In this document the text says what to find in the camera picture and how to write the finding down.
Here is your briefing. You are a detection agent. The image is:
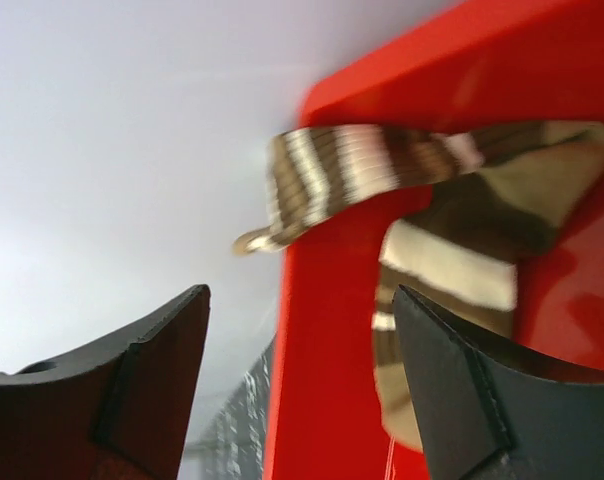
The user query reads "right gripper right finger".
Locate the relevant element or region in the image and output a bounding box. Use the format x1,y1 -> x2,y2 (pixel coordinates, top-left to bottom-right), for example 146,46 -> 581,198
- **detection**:
393,286 -> 604,479

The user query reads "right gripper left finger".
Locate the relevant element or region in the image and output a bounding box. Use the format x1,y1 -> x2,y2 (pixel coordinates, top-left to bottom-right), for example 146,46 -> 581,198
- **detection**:
0,285 -> 211,479

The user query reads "red plastic tray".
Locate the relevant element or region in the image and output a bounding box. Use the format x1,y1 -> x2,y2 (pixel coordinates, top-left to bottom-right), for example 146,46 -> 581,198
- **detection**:
264,1 -> 604,479

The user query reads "brown striped sock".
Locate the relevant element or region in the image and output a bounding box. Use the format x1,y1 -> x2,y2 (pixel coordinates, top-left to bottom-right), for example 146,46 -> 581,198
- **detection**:
233,120 -> 604,451

